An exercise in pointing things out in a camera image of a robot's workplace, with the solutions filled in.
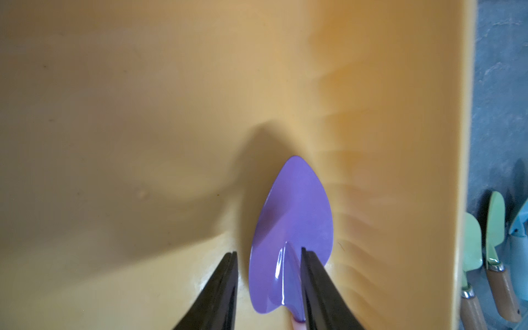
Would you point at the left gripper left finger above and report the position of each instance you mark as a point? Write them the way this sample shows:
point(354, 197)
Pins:
point(215, 307)

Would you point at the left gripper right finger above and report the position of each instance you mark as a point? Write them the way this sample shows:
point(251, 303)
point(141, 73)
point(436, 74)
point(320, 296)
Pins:
point(324, 306)

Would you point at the purple shovel pink handle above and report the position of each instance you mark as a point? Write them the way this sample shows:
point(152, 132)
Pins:
point(296, 215)

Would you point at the yellow plastic storage box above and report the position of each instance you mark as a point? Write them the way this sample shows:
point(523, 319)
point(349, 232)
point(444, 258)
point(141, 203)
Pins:
point(140, 139)

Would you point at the blue shovel left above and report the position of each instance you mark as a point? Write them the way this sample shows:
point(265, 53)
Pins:
point(518, 252)

